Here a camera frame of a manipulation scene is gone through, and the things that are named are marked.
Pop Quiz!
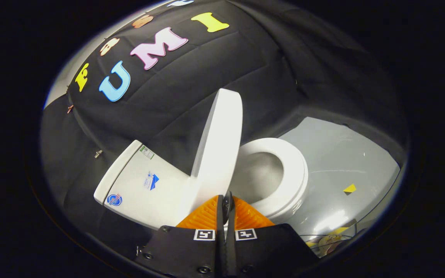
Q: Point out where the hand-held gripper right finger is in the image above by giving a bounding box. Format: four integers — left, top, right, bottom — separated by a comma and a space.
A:
226, 196, 319, 278

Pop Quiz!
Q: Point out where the black backdrop cloth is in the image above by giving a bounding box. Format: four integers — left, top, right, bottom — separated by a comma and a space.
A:
39, 0, 408, 255

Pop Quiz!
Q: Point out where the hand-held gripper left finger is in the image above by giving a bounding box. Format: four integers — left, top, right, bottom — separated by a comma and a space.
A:
138, 195, 225, 278

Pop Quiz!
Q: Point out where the yellow black striped floor tape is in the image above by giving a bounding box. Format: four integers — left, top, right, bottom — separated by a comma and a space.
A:
307, 219, 358, 255

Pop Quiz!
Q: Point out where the white ceramic toilet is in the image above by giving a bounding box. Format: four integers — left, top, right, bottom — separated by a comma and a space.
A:
94, 138, 309, 230

